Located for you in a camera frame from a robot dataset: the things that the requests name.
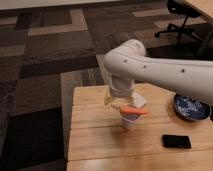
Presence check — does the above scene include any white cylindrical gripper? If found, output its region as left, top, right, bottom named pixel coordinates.
left=104, top=75, right=136, bottom=109

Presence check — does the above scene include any black eraser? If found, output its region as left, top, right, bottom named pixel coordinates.
left=162, top=135, right=191, bottom=149

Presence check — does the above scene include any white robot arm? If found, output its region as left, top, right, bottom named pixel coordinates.
left=104, top=39, right=213, bottom=106

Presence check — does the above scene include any white sponge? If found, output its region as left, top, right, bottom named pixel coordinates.
left=133, top=92, right=146, bottom=108

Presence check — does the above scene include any orange carrot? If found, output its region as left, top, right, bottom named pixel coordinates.
left=115, top=105, right=149, bottom=115

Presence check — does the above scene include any small white cup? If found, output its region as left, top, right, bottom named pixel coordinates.
left=121, top=114, right=140, bottom=129

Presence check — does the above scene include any blue patterned bowl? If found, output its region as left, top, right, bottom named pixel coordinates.
left=172, top=94, right=212, bottom=122

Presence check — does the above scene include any black office chair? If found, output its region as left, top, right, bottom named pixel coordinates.
left=154, top=0, right=207, bottom=46

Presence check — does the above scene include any wooden desk in background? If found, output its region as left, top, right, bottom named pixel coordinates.
left=184, top=0, right=213, bottom=20

